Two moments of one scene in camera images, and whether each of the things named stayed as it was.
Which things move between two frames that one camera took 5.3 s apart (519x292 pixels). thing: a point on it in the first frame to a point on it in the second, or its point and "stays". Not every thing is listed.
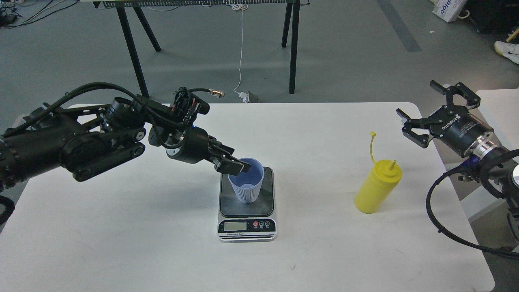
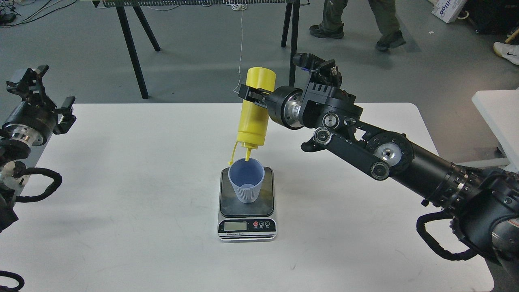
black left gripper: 198,147 to 34,124
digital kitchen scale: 240,221 stays
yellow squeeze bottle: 382,183 to 261,77
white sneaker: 509,50 stays
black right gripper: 454,125 to 283,103
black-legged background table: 123,6 stays
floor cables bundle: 8,16 stays
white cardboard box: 449,10 stays
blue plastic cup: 247,185 stays
